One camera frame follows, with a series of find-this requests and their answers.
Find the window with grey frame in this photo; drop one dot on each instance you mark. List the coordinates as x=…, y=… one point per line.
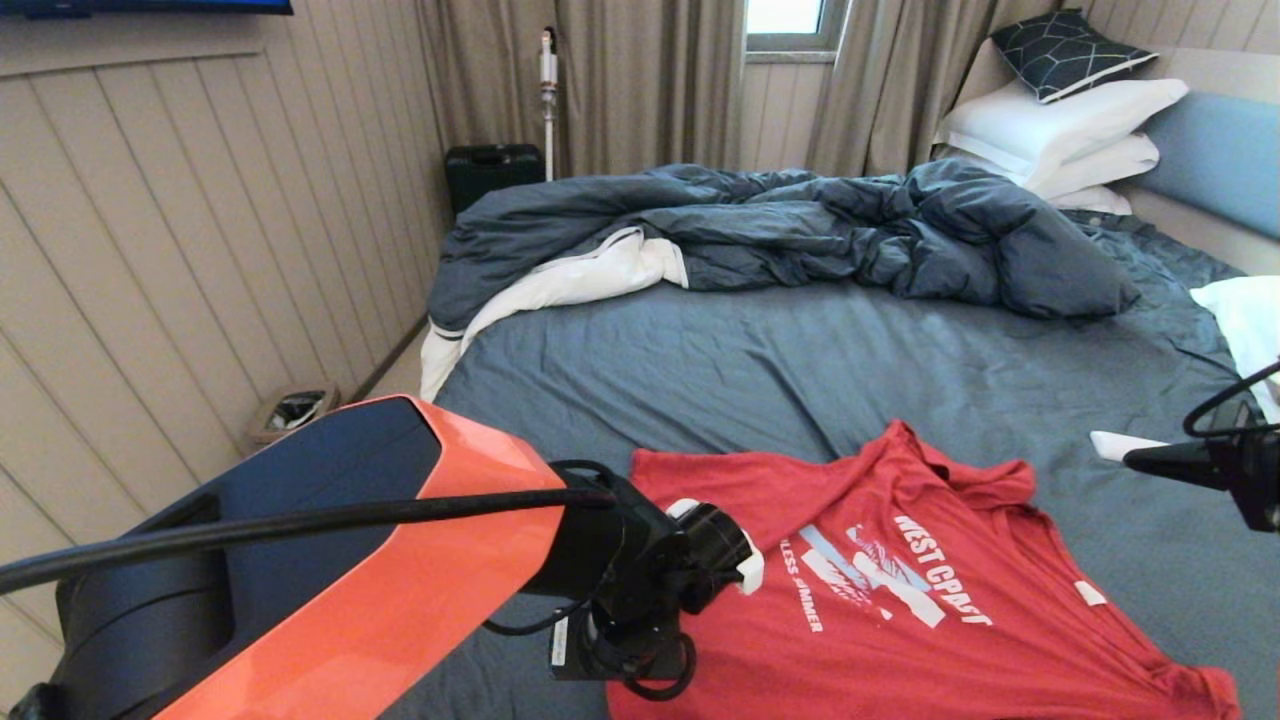
x=790, y=18

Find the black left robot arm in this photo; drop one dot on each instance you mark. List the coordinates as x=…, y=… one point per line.
x=350, y=580

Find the red printed t-shirt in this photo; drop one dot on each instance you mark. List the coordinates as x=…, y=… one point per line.
x=900, y=600

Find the white blanket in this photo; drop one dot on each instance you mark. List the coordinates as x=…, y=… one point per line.
x=600, y=272

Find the bed with blue sheet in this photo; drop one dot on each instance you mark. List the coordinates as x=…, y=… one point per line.
x=750, y=360

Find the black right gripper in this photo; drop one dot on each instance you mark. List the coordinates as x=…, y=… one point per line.
x=1250, y=475

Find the blue headboard cushion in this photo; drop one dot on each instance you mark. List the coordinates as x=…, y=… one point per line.
x=1220, y=155

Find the white stick vacuum cleaner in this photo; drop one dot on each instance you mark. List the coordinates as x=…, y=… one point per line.
x=549, y=85

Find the black suitcase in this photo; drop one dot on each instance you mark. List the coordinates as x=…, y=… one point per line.
x=490, y=170

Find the wall-mounted television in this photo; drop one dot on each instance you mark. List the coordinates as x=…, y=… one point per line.
x=150, y=5

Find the large white pillow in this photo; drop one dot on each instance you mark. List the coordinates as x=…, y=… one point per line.
x=1045, y=125

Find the black plastic bin liner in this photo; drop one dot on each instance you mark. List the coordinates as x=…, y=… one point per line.
x=296, y=410

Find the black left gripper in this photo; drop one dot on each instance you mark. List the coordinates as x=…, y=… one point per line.
x=620, y=645

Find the dark blue crumpled duvet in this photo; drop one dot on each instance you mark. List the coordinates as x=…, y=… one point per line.
x=800, y=228

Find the dark geometric patterned cushion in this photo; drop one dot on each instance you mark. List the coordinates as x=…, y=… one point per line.
x=1065, y=55

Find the taupe trash bin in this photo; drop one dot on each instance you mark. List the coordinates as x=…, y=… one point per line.
x=290, y=425

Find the white flat remote control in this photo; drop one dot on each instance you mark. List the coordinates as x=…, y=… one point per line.
x=1125, y=443

